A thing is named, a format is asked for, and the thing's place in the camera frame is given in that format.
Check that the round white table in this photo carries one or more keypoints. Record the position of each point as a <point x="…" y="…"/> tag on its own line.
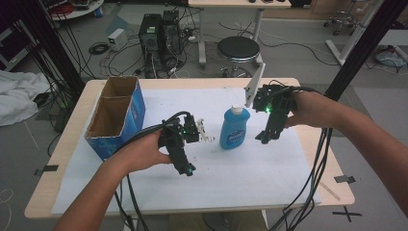
<point x="80" y="12"/>

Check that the white stand leg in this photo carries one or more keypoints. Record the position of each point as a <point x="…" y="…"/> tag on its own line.
<point x="354" y="35"/>

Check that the small white device box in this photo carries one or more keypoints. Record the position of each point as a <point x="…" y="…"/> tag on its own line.
<point x="117" y="38"/>

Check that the white paper sheet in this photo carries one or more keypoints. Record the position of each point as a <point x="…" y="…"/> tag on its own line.
<point x="240" y="179"/>

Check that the black round stool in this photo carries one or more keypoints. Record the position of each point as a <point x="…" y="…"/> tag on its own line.
<point x="238" y="48"/>

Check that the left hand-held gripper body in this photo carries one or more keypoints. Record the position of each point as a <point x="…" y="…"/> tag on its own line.
<point x="174" y="134"/>

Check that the person's tan pants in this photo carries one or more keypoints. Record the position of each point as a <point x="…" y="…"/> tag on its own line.
<point x="186" y="223"/>

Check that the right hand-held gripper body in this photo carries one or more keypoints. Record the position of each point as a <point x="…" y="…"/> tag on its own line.
<point x="277" y="99"/>

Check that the person's left hand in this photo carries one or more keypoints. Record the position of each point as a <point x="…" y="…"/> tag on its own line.
<point x="144" y="150"/>

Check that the black tape strip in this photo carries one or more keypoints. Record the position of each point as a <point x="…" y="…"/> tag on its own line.
<point x="46" y="169"/>
<point x="344" y="179"/>

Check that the chair base with casters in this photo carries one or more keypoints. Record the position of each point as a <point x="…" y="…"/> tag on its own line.
<point x="341" y="20"/>

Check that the black computer tower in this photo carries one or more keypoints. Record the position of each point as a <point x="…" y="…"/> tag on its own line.
<point x="150" y="35"/>
<point x="171" y="32"/>

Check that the white cloth pile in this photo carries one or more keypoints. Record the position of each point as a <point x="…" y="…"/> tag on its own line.
<point x="16" y="96"/>

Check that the blue cardboard box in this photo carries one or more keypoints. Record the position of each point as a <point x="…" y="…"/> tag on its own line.
<point x="133" y="112"/>

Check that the person's right hand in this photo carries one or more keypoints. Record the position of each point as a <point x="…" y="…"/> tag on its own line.
<point x="308" y="109"/>

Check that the grey shelf unit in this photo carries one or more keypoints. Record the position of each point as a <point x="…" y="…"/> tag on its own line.
<point x="12" y="48"/>

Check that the blue bottle with white cap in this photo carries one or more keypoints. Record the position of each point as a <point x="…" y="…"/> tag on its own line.
<point x="233" y="130"/>

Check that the black tape cross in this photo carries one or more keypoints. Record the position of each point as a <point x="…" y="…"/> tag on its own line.
<point x="347" y="214"/>

